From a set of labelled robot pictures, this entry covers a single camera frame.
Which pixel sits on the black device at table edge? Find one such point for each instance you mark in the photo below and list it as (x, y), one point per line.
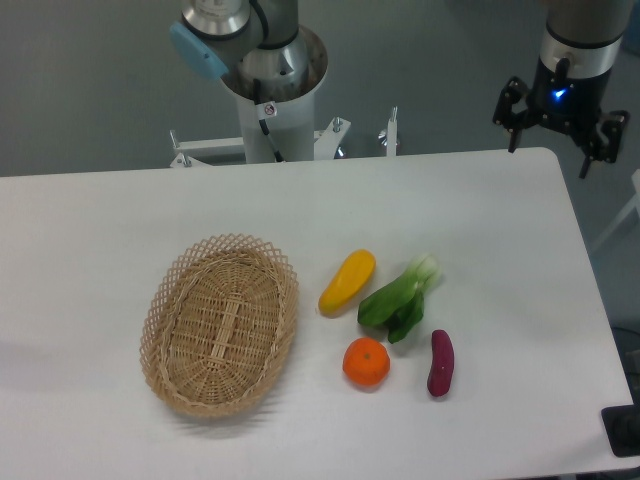
(622, 428)

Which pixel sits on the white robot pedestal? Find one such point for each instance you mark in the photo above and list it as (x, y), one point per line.
(274, 92)

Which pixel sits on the yellow mango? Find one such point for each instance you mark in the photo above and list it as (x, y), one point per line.
(351, 277)

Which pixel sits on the green bok choy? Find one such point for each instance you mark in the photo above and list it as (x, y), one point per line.
(399, 305)

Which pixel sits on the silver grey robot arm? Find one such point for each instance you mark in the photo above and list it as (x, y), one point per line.
(581, 40)

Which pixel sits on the white frame at right edge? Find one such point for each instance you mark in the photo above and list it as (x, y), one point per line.
(615, 226)

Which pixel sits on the purple sweet potato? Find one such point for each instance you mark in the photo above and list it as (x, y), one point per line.
(443, 364)

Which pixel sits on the woven wicker basket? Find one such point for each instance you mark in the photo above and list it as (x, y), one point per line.
(220, 326)

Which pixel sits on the orange tangerine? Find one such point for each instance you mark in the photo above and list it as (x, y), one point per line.
(366, 362)

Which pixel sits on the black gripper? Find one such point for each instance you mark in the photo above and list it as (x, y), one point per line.
(568, 105)

